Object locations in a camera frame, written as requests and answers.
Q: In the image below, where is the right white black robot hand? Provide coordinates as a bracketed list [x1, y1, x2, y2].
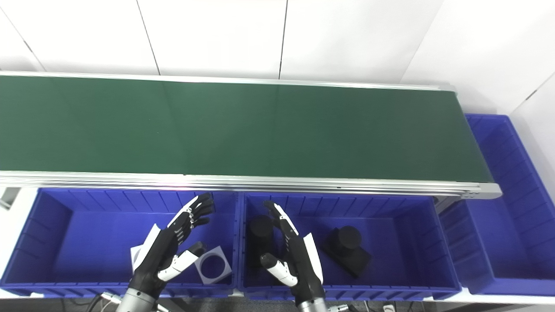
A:
[260, 200, 326, 304]

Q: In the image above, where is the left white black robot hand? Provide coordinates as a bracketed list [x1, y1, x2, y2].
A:
[129, 193, 215, 299]

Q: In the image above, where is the white square part with hole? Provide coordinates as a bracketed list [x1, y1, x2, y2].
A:
[194, 246, 232, 285]
[130, 223, 161, 274]

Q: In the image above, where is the black cylinder part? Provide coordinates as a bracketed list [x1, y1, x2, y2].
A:
[247, 215, 274, 269]

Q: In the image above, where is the blue bin with white parts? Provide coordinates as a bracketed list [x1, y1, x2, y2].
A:
[0, 187, 242, 299]

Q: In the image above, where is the blue bin with black parts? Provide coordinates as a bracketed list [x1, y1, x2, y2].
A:
[238, 192, 463, 302]

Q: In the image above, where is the green conveyor belt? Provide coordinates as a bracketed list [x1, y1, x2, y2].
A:
[0, 71, 503, 200]
[0, 76, 495, 183]

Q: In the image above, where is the aluminium conveyor leg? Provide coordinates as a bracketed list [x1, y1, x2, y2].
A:
[0, 187, 20, 210]

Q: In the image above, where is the empty blue bin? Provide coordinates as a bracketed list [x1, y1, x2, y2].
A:
[438, 114, 555, 298]

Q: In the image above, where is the black block with cylinder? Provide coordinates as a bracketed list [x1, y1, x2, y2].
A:
[322, 226, 372, 279]

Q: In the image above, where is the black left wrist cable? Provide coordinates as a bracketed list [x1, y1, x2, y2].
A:
[86, 293, 131, 312]

